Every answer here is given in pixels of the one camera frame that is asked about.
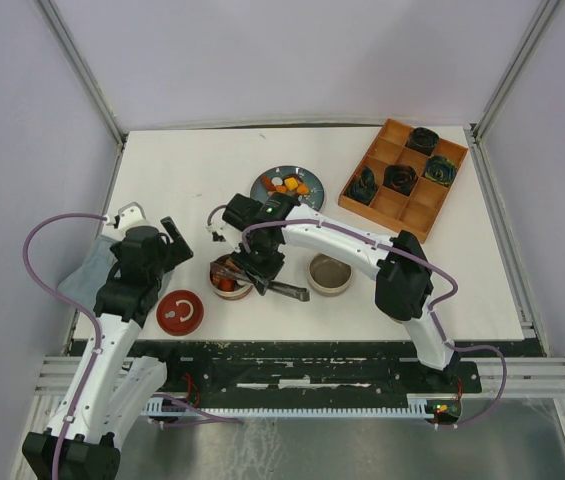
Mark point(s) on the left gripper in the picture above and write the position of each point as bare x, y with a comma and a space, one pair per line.
175, 251

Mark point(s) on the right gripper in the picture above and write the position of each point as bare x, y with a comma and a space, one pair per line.
260, 275

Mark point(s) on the red pepper piece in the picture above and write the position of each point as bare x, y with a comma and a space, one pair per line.
226, 285

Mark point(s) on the red steel lunch bowl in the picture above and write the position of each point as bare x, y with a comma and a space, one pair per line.
241, 290

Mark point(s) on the metal tongs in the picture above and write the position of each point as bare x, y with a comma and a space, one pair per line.
289, 291

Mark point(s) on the beige lunch box bowl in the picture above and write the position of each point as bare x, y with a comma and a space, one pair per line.
327, 276

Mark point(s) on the blue ceramic food plate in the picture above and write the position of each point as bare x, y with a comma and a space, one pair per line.
262, 188

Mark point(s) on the wooden compartment tray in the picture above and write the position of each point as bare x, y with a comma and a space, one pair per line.
417, 212

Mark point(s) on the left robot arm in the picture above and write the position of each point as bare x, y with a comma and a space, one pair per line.
84, 437

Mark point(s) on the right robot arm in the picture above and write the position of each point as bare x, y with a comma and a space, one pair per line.
407, 286

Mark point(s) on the red lunch box lid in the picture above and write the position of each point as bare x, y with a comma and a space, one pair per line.
180, 313

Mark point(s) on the yellow food cube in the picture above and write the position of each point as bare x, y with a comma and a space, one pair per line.
291, 183

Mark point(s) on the light blue cloth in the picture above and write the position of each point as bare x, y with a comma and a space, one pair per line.
79, 280

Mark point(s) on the blue rolled napkin left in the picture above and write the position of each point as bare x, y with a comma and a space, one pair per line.
363, 187

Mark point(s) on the orange black rolled napkin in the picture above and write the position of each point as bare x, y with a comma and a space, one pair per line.
400, 178

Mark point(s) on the green rolled napkin right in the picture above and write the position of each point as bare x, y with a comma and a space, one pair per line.
440, 170

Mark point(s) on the dark rolled napkin top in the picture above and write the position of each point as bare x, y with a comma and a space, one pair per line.
422, 140

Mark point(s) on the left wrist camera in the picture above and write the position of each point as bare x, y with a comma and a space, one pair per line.
118, 223

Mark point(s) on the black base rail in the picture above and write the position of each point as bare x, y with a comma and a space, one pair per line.
289, 375

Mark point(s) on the right aluminium frame post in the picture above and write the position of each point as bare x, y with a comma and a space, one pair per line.
530, 40

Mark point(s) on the aluminium frame post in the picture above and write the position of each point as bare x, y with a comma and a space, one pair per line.
61, 32
530, 40

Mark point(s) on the left aluminium frame post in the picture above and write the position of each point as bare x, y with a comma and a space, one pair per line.
61, 32

